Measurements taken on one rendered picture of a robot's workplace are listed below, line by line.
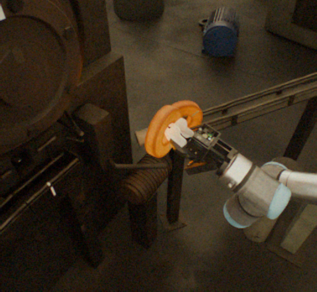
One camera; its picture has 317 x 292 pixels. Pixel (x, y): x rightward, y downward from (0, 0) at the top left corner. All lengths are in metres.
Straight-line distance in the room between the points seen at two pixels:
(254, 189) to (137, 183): 0.48
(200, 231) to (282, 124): 1.04
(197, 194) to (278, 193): 0.97
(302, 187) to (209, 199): 0.88
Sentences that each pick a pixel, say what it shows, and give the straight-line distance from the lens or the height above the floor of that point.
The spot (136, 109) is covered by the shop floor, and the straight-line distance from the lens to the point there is 2.21.
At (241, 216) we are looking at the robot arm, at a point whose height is 0.69.
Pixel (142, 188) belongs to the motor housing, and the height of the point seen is 0.52.
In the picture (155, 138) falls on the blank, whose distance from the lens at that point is 0.78.
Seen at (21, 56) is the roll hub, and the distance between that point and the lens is 0.57.
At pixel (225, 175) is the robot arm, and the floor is 0.82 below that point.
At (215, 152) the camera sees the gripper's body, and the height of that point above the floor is 0.85.
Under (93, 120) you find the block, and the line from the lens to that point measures 0.94.
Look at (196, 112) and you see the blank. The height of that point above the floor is 0.74.
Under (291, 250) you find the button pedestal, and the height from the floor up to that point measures 0.02.
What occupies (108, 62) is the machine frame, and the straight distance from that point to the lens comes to 1.07.
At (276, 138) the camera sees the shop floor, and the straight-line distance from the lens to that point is 2.14.
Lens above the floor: 1.42
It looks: 45 degrees down
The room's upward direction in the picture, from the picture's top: straight up
